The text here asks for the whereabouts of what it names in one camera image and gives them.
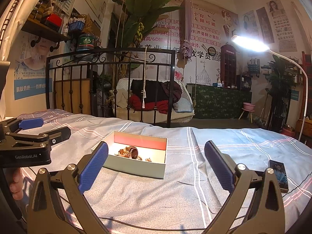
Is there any red phone booth cabinet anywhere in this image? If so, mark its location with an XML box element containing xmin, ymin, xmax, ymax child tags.
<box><xmin>220</xmin><ymin>44</ymin><xmax>236</xmax><ymax>88</ymax></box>

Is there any white floor lamp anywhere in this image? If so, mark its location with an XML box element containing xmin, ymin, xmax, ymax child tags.
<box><xmin>230</xmin><ymin>35</ymin><xmax>309</xmax><ymax>142</ymax></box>

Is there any black iron bed frame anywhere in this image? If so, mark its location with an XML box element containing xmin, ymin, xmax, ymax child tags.
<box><xmin>45</xmin><ymin>47</ymin><xmax>177</xmax><ymax>129</ymax></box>

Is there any wooden wall shelf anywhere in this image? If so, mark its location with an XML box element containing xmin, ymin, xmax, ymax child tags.
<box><xmin>22</xmin><ymin>19</ymin><xmax>70</xmax><ymax>52</ymax></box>

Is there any black smartphone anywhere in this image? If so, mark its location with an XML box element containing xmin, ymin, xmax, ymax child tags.
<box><xmin>269</xmin><ymin>160</ymin><xmax>288</xmax><ymax>193</ymax></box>

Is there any person's left hand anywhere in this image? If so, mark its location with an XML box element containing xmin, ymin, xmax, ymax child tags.
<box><xmin>10</xmin><ymin>168</ymin><xmax>23</xmax><ymax>201</ymax></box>

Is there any large green plant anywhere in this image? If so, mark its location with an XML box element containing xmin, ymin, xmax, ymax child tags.
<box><xmin>110</xmin><ymin>0</ymin><xmax>183</xmax><ymax>79</ymax></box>

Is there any grey box with pink interior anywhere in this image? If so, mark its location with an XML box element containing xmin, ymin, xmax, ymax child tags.
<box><xmin>102</xmin><ymin>131</ymin><xmax>168</xmax><ymax>179</ymax></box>

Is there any pink stool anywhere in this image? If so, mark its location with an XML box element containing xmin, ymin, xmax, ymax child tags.
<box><xmin>238</xmin><ymin>102</ymin><xmax>255</xmax><ymax>124</ymax></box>

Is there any watch with tan strap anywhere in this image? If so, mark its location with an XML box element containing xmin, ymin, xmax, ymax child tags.
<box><xmin>115</xmin><ymin>146</ymin><xmax>142</xmax><ymax>161</ymax></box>

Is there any green floral counter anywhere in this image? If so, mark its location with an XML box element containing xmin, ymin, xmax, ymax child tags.
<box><xmin>186</xmin><ymin>83</ymin><xmax>252</xmax><ymax>119</ymax></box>

